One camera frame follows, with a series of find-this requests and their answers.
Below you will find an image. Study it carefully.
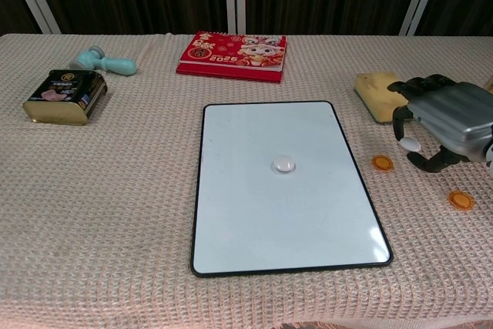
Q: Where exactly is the white magnetic whiteboard black frame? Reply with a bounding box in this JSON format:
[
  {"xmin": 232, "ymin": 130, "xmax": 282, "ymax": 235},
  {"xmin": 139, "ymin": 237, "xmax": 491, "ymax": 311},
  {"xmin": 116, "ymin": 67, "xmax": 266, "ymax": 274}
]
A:
[{"xmin": 190, "ymin": 100, "xmax": 394, "ymax": 278}]

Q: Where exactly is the red 2026 desk calendar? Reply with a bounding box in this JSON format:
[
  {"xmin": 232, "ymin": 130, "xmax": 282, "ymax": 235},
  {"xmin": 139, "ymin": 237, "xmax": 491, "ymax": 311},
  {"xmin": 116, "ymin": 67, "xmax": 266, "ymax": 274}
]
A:
[{"xmin": 176, "ymin": 30, "xmax": 288, "ymax": 85}]

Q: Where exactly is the yellow sponge block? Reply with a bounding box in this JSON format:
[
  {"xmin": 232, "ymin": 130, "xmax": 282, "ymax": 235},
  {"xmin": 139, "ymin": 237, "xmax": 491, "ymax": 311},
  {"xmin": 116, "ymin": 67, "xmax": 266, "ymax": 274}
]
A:
[{"xmin": 354, "ymin": 71, "xmax": 411, "ymax": 126}]

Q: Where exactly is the black gold tin can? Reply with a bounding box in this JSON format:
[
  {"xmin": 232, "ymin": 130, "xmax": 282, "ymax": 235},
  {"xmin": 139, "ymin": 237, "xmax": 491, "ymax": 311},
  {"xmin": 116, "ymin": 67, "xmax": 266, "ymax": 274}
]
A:
[{"xmin": 22, "ymin": 69, "xmax": 109, "ymax": 126}]

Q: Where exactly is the beige waffle tablecloth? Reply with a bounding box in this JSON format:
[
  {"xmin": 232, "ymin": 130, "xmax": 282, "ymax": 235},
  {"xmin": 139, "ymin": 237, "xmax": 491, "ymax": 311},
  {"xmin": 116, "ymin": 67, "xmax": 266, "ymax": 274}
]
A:
[{"xmin": 0, "ymin": 32, "xmax": 493, "ymax": 329}]

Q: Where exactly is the white round magnet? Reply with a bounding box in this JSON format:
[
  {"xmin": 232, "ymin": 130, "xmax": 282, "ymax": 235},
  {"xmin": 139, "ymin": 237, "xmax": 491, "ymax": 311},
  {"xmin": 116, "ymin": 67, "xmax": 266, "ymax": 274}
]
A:
[
  {"xmin": 270, "ymin": 154, "xmax": 297, "ymax": 175},
  {"xmin": 399, "ymin": 138, "xmax": 421, "ymax": 153}
]

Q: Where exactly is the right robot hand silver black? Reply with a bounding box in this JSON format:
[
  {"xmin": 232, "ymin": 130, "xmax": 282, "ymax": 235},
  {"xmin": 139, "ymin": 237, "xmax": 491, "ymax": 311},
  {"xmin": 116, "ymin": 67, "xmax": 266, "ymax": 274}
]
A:
[{"xmin": 387, "ymin": 73, "xmax": 493, "ymax": 173}]

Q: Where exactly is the orange round magnet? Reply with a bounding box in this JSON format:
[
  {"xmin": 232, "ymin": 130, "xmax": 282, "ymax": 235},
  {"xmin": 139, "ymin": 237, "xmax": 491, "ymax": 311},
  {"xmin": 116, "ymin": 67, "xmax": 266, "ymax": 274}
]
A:
[
  {"xmin": 448, "ymin": 190, "xmax": 475, "ymax": 213},
  {"xmin": 371, "ymin": 154, "xmax": 394, "ymax": 171}
]

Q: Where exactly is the teal handheld massager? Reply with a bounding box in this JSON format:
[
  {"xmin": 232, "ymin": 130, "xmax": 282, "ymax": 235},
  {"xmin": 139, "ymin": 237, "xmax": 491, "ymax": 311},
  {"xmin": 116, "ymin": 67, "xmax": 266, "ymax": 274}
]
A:
[{"xmin": 69, "ymin": 45, "xmax": 139, "ymax": 76}]

